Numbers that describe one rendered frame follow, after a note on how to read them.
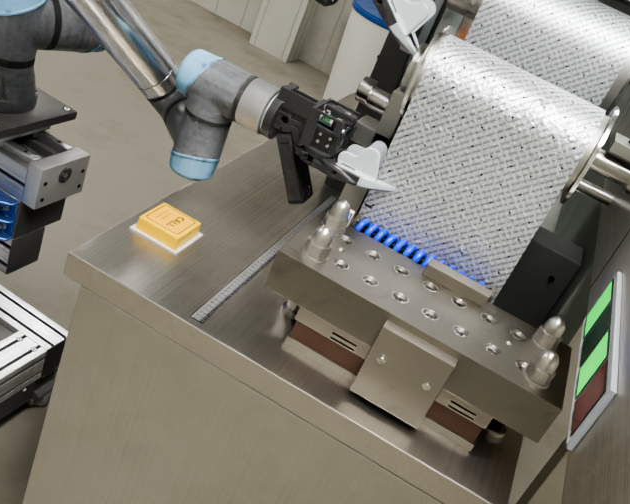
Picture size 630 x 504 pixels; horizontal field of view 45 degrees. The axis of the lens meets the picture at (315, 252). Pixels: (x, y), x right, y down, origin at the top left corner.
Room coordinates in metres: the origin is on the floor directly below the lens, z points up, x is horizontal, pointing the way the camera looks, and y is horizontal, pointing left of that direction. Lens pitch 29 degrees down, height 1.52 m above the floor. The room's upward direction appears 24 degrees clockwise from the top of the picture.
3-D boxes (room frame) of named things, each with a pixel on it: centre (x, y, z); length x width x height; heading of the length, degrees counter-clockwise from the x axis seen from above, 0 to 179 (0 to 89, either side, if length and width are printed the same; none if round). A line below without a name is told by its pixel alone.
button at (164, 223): (0.98, 0.22, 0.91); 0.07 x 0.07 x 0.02; 79
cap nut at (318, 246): (0.88, 0.00, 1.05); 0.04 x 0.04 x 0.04
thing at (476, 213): (1.01, -0.15, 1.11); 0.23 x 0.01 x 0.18; 79
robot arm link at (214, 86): (1.09, 0.24, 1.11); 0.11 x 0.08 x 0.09; 79
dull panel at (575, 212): (2.09, -0.58, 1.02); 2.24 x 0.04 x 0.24; 169
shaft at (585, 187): (1.16, -0.35, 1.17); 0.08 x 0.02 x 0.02; 79
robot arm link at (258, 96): (1.08, 0.16, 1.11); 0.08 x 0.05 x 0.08; 169
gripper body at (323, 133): (1.06, 0.08, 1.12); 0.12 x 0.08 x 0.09; 79
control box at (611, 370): (0.65, -0.29, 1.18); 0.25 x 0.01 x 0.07; 169
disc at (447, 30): (1.10, -0.04, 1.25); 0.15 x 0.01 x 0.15; 169
